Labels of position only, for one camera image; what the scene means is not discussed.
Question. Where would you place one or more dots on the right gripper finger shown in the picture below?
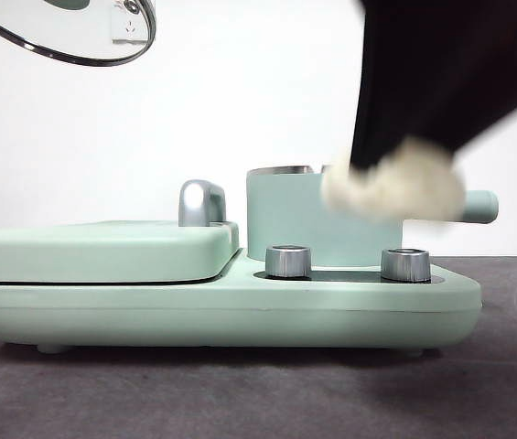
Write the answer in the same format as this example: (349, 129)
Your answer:
(413, 110)

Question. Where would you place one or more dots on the ridged twisted steamed bun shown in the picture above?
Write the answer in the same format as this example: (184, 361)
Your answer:
(400, 192)

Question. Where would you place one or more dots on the glass pot lid green knob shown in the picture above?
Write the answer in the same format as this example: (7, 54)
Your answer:
(34, 27)

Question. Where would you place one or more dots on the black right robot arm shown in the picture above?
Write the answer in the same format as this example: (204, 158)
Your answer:
(445, 32)

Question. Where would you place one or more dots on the silver control knob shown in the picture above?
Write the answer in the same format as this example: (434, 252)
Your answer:
(404, 265)
(287, 263)

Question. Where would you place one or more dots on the green breakfast maker base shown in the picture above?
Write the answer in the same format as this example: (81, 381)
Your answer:
(240, 315)

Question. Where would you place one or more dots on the green griddle lid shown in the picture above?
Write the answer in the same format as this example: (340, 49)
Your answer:
(102, 251)

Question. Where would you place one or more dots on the white wall socket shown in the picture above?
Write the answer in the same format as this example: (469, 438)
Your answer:
(125, 27)

